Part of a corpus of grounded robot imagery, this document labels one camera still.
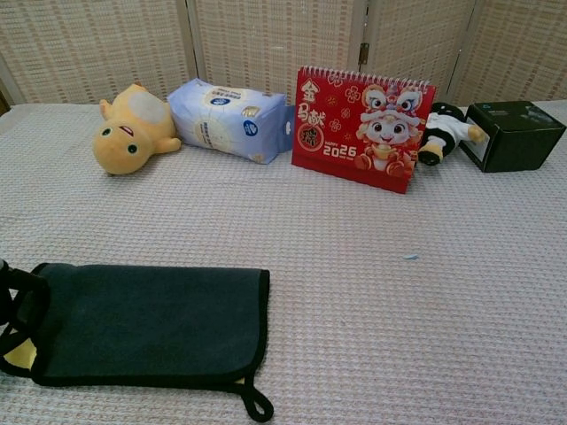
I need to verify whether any red 2026 desk calendar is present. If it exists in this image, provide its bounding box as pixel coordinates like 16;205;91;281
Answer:
291;66;438;195

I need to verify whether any black cardboard box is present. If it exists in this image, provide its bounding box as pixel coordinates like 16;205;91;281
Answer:
460;100;567;174

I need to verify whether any blue tissue pack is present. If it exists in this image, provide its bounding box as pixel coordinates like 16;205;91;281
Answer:
167;78;293;166

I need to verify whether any pale pink waffle tablecloth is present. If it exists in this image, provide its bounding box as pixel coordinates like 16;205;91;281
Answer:
0;100;567;425

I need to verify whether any yellow cloth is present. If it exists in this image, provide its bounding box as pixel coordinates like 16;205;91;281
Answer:
0;262;275;422

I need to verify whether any yellow plush toy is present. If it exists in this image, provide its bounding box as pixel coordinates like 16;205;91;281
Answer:
91;82;183;176

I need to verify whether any black and white plush toy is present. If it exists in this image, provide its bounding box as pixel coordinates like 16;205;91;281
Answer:
416;101;486;167

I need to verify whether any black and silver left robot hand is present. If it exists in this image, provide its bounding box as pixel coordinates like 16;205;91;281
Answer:
0;259;51;351

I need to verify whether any woven beige folding screen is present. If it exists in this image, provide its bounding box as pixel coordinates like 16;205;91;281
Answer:
0;0;567;108

